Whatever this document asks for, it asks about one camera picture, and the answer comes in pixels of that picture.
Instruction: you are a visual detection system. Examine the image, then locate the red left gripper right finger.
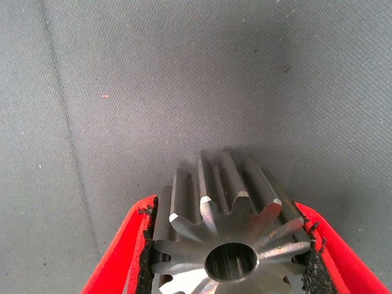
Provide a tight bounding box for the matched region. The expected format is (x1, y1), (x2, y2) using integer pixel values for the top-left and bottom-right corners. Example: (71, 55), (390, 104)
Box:
(293, 200), (392, 294)

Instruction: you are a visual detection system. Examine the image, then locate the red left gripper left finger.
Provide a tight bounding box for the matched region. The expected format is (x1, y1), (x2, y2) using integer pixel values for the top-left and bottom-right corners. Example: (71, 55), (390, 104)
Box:
(80, 194), (159, 294)

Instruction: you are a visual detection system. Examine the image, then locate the large steel gear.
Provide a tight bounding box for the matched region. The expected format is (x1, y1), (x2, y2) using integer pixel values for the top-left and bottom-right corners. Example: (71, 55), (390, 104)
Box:
(151, 149), (314, 294)

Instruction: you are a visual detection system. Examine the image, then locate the dark grey table cloth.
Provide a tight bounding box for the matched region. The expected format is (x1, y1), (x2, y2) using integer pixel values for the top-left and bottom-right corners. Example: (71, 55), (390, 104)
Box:
(0, 0), (392, 294)

